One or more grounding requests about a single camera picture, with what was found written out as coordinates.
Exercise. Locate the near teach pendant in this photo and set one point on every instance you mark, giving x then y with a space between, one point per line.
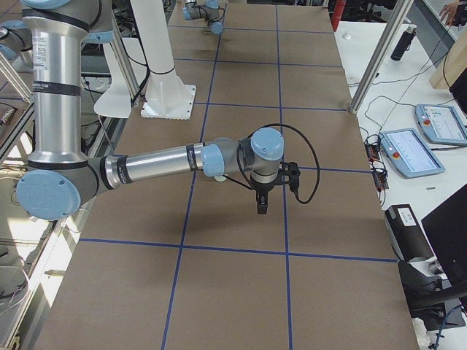
410 154

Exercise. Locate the brown paper table mat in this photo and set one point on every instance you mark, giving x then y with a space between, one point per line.
185 262

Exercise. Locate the far teach pendant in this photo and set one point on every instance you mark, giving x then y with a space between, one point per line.
441 124

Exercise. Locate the black device box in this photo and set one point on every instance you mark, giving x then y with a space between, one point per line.
406 233

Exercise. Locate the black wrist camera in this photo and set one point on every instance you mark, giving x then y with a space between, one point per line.
292 172

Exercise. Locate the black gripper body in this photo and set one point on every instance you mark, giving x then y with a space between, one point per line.
262 188

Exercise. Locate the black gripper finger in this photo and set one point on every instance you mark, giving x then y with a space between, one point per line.
262 208

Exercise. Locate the white pedestal column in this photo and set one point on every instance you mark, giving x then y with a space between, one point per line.
166 95

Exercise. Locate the aluminium frame post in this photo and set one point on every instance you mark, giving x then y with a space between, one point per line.
388 35

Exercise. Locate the black monitor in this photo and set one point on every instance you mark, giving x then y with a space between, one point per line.
430 298

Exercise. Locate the teach pendant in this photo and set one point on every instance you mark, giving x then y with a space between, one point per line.
441 124
410 154

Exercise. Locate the black water bottle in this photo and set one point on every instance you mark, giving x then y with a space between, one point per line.
404 43

